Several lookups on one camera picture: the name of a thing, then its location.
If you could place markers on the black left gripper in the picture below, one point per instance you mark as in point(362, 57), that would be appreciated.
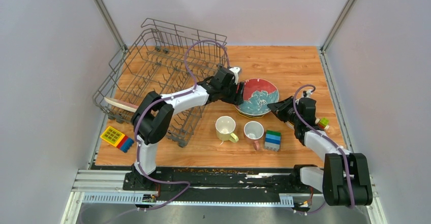
point(237, 99)

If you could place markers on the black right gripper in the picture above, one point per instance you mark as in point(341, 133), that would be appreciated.
point(280, 105)

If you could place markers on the red and teal floral plate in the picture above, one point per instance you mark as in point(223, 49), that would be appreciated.
point(257, 94)

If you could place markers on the cream and pink plate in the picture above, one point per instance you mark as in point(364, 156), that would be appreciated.
point(121, 104)

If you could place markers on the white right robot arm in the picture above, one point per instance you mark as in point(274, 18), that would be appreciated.
point(340, 168)

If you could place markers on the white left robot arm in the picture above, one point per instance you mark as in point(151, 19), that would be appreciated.
point(152, 118)

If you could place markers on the stacked teal and yellow bowls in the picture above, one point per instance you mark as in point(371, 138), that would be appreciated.
point(290, 124)

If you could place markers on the green scalloped plate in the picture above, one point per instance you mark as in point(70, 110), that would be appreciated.
point(251, 116)

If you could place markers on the green blue grey block stack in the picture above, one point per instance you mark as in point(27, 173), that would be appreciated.
point(272, 140)

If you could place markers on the pink mug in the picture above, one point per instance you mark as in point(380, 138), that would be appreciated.
point(253, 133)

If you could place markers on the yellow mug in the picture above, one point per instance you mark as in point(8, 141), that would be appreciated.
point(225, 127)

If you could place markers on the small red yellow green toy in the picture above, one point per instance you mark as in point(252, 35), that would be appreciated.
point(322, 123)

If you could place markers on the yellow red blue toy block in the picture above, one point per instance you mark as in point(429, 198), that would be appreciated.
point(117, 139)

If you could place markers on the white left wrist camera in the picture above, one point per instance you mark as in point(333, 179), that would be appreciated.
point(236, 71)

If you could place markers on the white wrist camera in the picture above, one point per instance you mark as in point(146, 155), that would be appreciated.
point(307, 93)
point(236, 71)

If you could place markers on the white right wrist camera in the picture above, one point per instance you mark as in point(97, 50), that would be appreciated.
point(307, 93)

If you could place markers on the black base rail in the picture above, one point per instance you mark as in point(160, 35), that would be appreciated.
point(284, 187)

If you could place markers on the grey wire dish rack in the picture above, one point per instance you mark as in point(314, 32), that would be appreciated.
point(162, 59)

